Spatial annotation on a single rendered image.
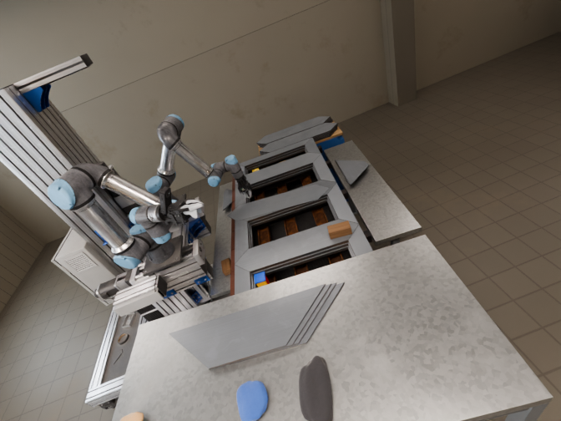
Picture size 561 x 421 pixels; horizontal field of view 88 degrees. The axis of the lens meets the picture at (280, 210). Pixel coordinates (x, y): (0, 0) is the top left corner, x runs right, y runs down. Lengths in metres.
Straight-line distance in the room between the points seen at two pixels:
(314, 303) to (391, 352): 0.30
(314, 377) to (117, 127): 4.16
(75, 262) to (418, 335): 1.79
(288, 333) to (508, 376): 0.63
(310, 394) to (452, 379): 0.40
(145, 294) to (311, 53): 3.70
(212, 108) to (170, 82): 0.61
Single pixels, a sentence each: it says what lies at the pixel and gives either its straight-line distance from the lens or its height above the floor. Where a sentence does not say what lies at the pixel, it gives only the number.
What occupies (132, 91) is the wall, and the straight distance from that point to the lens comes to 4.46.
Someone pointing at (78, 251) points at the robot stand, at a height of 1.22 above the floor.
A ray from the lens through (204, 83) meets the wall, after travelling 4.34.
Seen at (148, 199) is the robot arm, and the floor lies 1.44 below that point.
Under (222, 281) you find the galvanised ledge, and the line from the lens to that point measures 1.95.
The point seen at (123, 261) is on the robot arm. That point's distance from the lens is 1.61.
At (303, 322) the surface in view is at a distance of 1.12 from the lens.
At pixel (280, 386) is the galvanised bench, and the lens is 1.08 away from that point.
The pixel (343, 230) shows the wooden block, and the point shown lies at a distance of 1.58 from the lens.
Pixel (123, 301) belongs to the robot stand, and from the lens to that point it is 1.89.
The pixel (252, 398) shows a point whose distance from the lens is 1.06.
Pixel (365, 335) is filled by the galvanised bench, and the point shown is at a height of 1.05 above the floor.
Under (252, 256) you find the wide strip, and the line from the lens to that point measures 1.70.
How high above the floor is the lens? 2.01
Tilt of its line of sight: 37 degrees down
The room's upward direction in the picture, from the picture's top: 23 degrees counter-clockwise
